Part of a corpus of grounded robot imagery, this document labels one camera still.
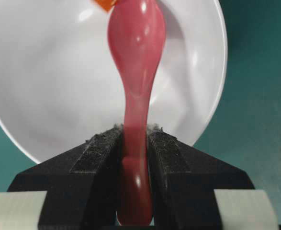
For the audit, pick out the red plastic spoon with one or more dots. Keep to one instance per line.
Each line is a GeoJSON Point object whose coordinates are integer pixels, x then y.
{"type": "Point", "coordinates": [136, 38]}

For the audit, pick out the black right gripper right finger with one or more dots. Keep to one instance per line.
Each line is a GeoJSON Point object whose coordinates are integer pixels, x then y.
{"type": "Point", "coordinates": [192, 190]}

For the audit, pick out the white round bowl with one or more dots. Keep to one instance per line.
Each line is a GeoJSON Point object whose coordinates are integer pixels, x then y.
{"type": "Point", "coordinates": [59, 85]}

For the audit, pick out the small red block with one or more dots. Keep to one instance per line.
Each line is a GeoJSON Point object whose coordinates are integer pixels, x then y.
{"type": "Point", "coordinates": [106, 5]}

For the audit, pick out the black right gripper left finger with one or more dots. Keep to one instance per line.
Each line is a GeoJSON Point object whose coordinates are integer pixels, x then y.
{"type": "Point", "coordinates": [75, 190]}

